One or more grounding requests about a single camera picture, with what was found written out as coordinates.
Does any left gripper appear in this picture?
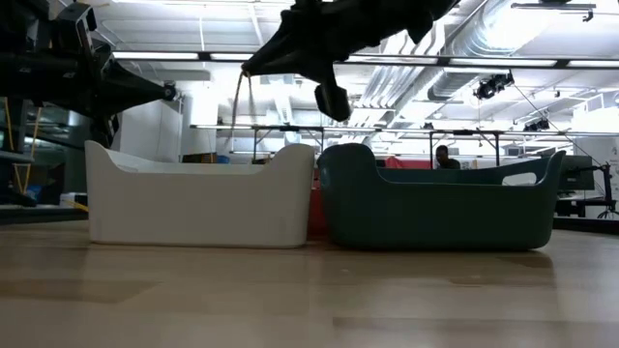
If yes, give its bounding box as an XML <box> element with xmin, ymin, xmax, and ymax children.
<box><xmin>72</xmin><ymin>41</ymin><xmax>166</xmax><ymax>147</ymax></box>

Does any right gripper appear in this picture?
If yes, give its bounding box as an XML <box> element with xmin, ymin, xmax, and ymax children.
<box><xmin>243</xmin><ymin>0</ymin><xmax>411</xmax><ymax>123</ymax></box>

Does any yellow rubber band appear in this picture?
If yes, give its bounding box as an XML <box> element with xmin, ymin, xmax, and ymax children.
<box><xmin>230</xmin><ymin>71</ymin><xmax>256</xmax><ymax>144</ymax></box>

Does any white plastic basket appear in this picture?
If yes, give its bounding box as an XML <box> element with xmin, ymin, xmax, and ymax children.
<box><xmin>84</xmin><ymin>139</ymin><xmax>316</xmax><ymax>249</ymax></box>

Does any orange plastic basket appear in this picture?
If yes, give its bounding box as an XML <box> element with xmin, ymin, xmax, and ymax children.
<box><xmin>306</xmin><ymin>166</ymin><xmax>331</xmax><ymax>241</ymax></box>

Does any red cloth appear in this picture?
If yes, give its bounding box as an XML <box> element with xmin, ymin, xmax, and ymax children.
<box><xmin>384</xmin><ymin>155</ymin><xmax>432</xmax><ymax>170</ymax></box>

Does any person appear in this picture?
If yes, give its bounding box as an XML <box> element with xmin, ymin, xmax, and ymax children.
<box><xmin>433</xmin><ymin>144</ymin><xmax>462</xmax><ymax>170</ymax></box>

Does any black ceiling spotlight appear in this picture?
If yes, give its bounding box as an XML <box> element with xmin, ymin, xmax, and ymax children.
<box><xmin>472</xmin><ymin>71</ymin><xmax>516</xmax><ymax>102</ymax></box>
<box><xmin>523</xmin><ymin>117</ymin><xmax>553</xmax><ymax>133</ymax></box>

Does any teal plastic basket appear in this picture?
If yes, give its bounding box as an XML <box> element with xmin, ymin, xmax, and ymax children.
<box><xmin>316</xmin><ymin>142</ymin><xmax>567</xmax><ymax>251</ymax></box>

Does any black computer monitor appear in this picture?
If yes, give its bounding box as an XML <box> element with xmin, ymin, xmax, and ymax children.
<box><xmin>563</xmin><ymin>154</ymin><xmax>596</xmax><ymax>192</ymax></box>

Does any black desk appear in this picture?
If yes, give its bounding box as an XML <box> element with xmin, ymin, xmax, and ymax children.
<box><xmin>554</xmin><ymin>190</ymin><xmax>619</xmax><ymax>218</ymax></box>

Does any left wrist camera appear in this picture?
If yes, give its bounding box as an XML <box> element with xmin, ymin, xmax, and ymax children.
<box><xmin>56</xmin><ymin>3</ymin><xmax>100</xmax><ymax>50</ymax></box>

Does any black metal workstation frame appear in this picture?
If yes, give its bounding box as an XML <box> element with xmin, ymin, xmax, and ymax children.
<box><xmin>427</xmin><ymin>129</ymin><xmax>502</xmax><ymax>168</ymax></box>
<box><xmin>251</xmin><ymin>124</ymin><xmax>326</xmax><ymax>165</ymax></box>

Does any yellow cable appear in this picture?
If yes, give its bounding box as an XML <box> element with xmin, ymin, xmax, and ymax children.
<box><xmin>2</xmin><ymin>96</ymin><xmax>44</xmax><ymax>194</ymax></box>

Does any silver ventilation duct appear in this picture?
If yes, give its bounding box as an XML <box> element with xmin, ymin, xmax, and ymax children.
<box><xmin>425</xmin><ymin>0</ymin><xmax>518</xmax><ymax>102</ymax></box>

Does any ceiling track rail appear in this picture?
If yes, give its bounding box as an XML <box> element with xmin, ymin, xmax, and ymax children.
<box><xmin>510</xmin><ymin>2</ymin><xmax>599</xmax><ymax>24</ymax></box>

